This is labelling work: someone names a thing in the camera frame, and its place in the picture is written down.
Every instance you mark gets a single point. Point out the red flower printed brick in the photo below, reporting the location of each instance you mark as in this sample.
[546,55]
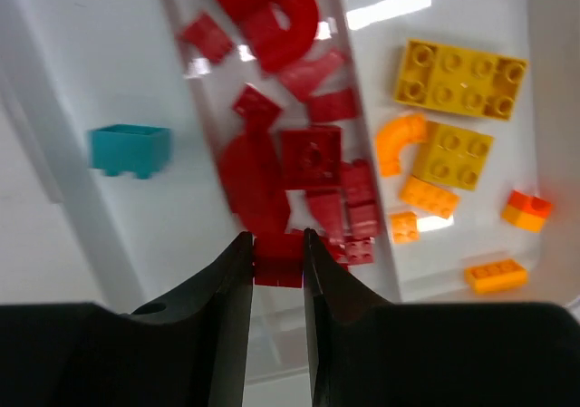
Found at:
[278,32]

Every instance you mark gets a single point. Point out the orange two tone brick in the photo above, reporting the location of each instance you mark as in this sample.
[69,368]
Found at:
[526,211]

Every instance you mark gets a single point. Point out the yellow long studded brick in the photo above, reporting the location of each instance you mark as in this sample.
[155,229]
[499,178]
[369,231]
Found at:
[458,80]

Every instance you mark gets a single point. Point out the teal and red square brick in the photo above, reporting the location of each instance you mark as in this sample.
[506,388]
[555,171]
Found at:
[126,148]

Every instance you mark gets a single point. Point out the small orange long brick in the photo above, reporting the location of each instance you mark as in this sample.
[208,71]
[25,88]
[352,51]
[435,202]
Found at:
[496,277]

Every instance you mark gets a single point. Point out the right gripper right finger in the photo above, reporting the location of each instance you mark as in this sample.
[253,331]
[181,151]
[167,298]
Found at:
[364,350]

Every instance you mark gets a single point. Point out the orange small brick in tray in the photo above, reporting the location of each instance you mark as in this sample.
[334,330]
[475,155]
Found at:
[404,227]

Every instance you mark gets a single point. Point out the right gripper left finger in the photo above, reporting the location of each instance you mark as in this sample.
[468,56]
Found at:
[187,347]

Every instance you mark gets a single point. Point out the orange elbow brick in tray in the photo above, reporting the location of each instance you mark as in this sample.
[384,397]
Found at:
[394,137]

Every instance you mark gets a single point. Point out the white divided tray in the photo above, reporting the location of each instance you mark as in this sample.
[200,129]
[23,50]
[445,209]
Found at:
[403,172]

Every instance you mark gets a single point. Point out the small red brick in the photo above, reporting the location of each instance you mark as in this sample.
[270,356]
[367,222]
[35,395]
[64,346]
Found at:
[279,260]

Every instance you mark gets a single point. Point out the red square plate brick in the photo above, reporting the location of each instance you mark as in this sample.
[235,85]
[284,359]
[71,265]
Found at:
[311,158]

